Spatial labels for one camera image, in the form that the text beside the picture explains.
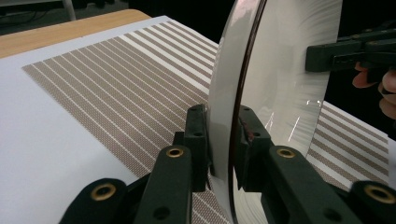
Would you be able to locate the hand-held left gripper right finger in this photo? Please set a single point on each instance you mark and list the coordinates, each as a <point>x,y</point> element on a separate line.
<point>280,180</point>

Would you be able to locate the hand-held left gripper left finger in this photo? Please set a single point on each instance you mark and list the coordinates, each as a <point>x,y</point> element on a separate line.
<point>174,186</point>

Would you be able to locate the white plate with grey streaks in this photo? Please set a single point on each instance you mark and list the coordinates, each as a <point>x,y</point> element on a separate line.
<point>280,62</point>

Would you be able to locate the beige striped placemat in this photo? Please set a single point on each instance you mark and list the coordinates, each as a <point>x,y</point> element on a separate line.
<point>124,87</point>

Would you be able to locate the white table leg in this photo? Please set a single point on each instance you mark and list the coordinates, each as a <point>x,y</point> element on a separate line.
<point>69,9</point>

